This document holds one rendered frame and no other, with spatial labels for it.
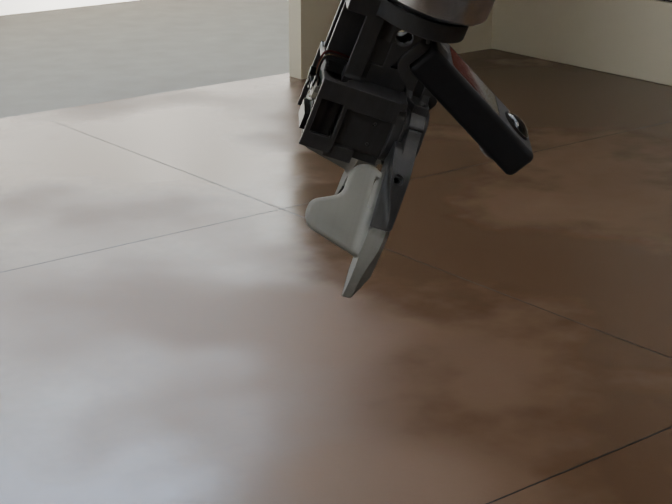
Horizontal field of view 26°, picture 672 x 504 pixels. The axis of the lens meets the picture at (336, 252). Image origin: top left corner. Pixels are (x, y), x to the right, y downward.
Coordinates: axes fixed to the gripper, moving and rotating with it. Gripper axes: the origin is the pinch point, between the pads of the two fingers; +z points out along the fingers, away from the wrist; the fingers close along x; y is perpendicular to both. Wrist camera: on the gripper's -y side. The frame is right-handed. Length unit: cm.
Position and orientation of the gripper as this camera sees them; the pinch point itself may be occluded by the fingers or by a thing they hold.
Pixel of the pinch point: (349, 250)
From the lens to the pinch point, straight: 109.3
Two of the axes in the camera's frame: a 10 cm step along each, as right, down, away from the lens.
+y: -9.4, -2.8, -2.0
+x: 0.4, 5.0, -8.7
